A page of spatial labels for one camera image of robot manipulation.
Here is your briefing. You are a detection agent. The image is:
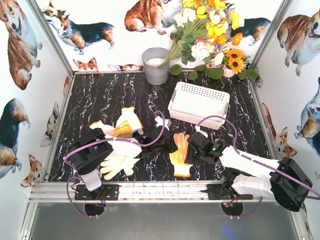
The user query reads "grey metal bucket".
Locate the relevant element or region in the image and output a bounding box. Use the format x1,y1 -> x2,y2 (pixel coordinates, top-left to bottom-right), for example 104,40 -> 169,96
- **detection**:
141,47 -> 170,86

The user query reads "cream leather glove front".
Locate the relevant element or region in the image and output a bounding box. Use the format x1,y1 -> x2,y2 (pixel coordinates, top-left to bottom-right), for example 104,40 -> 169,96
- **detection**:
100,155 -> 140,181

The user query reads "purple cable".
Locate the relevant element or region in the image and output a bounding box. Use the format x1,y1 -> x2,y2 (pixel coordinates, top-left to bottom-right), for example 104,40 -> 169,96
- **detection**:
196,115 -> 320,218
62,110 -> 166,218

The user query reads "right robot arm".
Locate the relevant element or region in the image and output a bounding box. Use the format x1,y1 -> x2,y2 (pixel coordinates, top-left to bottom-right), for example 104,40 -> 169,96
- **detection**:
186,131 -> 313,212

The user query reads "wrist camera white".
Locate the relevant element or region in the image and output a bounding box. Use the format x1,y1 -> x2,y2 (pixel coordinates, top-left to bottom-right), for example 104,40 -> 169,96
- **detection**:
154,116 -> 172,131
195,125 -> 208,138

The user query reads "white knit glove left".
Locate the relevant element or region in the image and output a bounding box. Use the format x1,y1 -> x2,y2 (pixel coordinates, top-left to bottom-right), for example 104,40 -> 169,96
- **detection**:
89,120 -> 115,136

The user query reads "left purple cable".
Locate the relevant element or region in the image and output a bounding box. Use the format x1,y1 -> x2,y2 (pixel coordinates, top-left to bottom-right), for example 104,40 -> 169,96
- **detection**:
62,110 -> 166,218

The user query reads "white plastic storage basket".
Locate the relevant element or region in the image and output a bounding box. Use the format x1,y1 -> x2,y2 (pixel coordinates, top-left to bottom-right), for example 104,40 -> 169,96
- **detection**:
168,81 -> 230,130

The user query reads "white knit glove upper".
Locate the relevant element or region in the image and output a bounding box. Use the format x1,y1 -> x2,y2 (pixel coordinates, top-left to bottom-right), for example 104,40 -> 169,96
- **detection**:
115,106 -> 143,134

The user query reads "artificial flower bouquet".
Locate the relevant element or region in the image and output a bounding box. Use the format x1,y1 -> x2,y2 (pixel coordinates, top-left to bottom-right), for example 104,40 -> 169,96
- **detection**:
162,0 -> 245,65

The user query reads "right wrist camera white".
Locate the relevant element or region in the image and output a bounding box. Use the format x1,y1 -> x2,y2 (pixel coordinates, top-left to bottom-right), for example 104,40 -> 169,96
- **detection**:
195,125 -> 208,138

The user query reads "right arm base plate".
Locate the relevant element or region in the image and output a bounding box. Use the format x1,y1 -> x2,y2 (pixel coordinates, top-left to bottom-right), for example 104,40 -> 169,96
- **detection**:
203,184 -> 254,200

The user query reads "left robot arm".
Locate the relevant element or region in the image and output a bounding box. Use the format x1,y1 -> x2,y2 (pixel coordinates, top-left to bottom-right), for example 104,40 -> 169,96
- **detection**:
65,127 -> 178,200

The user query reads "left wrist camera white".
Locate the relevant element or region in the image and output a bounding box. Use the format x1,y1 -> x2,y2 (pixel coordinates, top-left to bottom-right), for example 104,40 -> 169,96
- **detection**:
154,116 -> 172,131

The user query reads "sunflower pot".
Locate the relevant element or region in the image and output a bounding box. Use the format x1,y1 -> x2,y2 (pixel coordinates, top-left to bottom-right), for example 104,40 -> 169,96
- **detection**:
222,48 -> 250,78

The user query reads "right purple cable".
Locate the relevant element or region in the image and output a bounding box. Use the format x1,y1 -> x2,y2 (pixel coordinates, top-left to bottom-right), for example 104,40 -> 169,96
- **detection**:
196,115 -> 320,218

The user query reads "white knit glove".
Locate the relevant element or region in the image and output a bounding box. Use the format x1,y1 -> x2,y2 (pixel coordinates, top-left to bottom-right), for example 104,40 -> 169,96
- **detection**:
115,106 -> 143,134
89,120 -> 115,136

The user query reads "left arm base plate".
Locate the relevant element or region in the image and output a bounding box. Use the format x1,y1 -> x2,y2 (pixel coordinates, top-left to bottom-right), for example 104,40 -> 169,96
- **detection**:
74,183 -> 120,201

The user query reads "yellow dotted knit glove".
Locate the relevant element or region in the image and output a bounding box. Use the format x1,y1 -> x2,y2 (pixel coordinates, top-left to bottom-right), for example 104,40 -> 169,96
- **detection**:
110,120 -> 142,138

